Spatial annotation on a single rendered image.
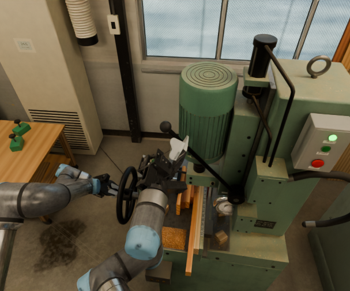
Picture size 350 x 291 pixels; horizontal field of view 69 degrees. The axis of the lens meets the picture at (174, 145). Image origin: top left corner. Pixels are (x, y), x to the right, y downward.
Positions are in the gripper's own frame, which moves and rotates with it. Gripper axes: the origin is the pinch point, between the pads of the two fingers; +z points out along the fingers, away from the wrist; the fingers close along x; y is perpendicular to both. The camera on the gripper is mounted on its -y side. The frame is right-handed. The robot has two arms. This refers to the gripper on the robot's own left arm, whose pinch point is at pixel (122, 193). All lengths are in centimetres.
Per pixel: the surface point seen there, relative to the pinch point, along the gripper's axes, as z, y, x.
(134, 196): 3.4, -14.2, 7.3
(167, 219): 16.0, -30.4, 21.6
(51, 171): -47, 87, -45
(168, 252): 18.9, -30.5, 34.4
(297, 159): 27, -89, 22
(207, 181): 23, -50, 9
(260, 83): 9, -96, 9
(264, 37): 2, -105, 4
